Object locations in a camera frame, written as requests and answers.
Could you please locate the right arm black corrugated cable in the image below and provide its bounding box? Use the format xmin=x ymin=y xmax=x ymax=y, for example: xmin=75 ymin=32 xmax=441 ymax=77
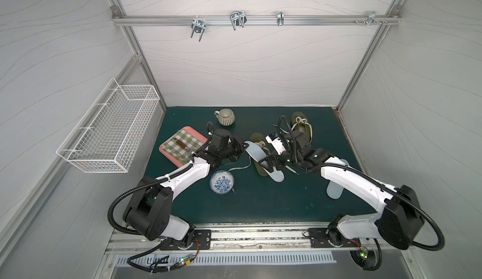
xmin=276 ymin=115 xmax=446 ymax=251

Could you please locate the striped ceramic cup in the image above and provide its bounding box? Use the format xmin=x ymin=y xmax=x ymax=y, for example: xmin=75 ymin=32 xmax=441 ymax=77
xmin=214 ymin=108 xmax=235 ymax=127

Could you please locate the white wire basket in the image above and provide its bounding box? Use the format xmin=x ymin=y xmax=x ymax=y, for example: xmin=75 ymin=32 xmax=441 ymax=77
xmin=56 ymin=78 xmax=160 ymax=174

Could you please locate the metal clamp hook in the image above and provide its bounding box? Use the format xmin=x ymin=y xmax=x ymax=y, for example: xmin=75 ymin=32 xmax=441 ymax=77
xmin=354 ymin=12 xmax=388 ymax=27
xmin=229 ymin=11 xmax=247 ymax=30
xmin=190 ymin=19 xmax=206 ymax=42
xmin=277 ymin=11 xmax=284 ymax=27

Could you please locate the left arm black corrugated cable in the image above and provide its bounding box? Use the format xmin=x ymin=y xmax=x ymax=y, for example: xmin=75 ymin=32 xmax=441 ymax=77
xmin=107 ymin=161 xmax=195 ymax=236

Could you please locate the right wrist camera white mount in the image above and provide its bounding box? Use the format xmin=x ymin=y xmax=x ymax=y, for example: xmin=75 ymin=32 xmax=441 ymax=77
xmin=266 ymin=133 xmax=287 ymax=155

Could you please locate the olive green shoe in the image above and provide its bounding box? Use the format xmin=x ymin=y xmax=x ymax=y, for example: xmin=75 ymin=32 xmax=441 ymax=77
xmin=291 ymin=111 xmax=313 ymax=143
xmin=250 ymin=132 xmax=271 ymax=177

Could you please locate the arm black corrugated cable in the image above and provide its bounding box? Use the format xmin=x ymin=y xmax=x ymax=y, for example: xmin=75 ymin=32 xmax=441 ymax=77
xmin=107 ymin=161 xmax=195 ymax=236
xmin=276 ymin=115 xmax=446 ymax=251

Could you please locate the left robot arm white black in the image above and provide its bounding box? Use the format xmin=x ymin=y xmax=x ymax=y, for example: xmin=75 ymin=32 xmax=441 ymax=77
xmin=123 ymin=129 xmax=248 ymax=247

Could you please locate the blue white patterned bowl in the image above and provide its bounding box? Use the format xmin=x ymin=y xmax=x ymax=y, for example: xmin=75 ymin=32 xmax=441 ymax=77
xmin=210 ymin=171 xmax=235 ymax=195

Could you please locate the green table mat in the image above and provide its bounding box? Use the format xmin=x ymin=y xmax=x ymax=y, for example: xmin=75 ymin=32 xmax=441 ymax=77
xmin=145 ymin=107 xmax=375 ymax=224

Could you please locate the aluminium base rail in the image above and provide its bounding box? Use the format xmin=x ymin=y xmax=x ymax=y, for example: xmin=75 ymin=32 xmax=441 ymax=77
xmin=105 ymin=222 xmax=415 ymax=255

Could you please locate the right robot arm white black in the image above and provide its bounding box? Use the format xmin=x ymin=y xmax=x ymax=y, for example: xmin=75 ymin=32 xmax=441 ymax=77
xmin=261 ymin=132 xmax=428 ymax=250

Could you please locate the aluminium crossbar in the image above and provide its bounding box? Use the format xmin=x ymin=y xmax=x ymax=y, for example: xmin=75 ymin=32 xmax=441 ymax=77
xmin=113 ymin=14 xmax=402 ymax=27

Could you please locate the light blue insole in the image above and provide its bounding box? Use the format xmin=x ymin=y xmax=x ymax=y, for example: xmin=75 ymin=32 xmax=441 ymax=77
xmin=246 ymin=141 xmax=284 ymax=182
xmin=326 ymin=181 xmax=344 ymax=200

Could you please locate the pink tray checkered cloth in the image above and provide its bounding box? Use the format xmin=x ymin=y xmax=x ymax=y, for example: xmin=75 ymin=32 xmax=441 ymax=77
xmin=159 ymin=127 xmax=207 ymax=167

